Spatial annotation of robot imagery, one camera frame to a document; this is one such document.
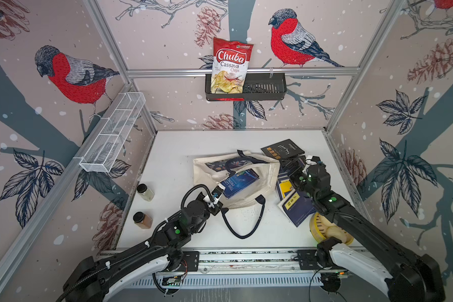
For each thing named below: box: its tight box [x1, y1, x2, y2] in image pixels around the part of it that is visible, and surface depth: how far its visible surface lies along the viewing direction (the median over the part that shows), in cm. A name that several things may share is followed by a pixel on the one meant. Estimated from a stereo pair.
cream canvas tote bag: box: [192, 149, 280, 207], surface depth 89 cm
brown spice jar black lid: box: [132, 211, 153, 230], surface depth 78 cm
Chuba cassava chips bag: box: [210, 37, 254, 94], surface depth 86 cm
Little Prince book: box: [220, 168, 260, 200], surface depth 97 cm
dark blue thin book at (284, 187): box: [275, 178, 294, 201], surface depth 92 cm
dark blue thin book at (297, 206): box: [277, 190, 317, 228], surface depth 85 cm
